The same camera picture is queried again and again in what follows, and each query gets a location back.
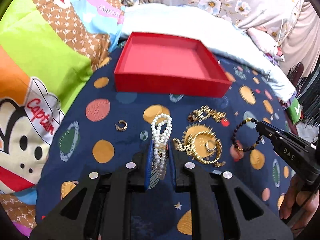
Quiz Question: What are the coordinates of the gold bangle bracelet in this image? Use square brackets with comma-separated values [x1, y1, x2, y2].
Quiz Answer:
[183, 123, 227, 168]

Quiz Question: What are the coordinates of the dark bead bracelet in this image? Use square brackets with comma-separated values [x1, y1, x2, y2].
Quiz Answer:
[231, 117, 264, 153]

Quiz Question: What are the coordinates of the silver ring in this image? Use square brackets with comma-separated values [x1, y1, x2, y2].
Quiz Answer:
[204, 140, 217, 153]

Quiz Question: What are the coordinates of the gold watch bracelet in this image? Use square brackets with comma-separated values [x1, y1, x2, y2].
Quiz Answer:
[172, 135, 194, 156]

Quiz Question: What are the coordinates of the small gold hoop earring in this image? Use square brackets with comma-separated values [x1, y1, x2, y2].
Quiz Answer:
[114, 120, 127, 132]

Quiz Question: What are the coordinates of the white pearl bracelet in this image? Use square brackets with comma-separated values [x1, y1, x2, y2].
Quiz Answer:
[150, 113, 174, 181]

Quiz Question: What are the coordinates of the gold chain necklace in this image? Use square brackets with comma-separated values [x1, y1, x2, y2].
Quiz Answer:
[187, 104, 227, 124]

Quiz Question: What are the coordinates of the right hand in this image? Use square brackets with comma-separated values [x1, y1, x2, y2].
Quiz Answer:
[279, 174, 320, 235]

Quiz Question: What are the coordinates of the green cushion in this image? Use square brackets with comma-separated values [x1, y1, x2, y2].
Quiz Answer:
[286, 98, 302, 124]

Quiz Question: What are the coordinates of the dark red chair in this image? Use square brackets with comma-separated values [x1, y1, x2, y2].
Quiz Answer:
[287, 62, 304, 87]

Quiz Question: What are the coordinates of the navy planet print bedsheet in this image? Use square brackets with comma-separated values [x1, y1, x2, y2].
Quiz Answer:
[36, 48, 291, 239]

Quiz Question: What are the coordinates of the pink cartoon pillow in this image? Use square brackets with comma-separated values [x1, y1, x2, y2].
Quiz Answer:
[247, 28, 285, 62]

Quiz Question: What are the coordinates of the light blue quilt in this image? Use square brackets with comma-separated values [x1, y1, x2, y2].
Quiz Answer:
[120, 3, 296, 102]

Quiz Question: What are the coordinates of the red shallow tray box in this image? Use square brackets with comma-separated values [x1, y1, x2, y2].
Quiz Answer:
[114, 32, 232, 98]

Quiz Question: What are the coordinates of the colourful monkey cartoon blanket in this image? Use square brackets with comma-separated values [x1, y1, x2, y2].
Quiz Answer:
[1, 0, 124, 239]

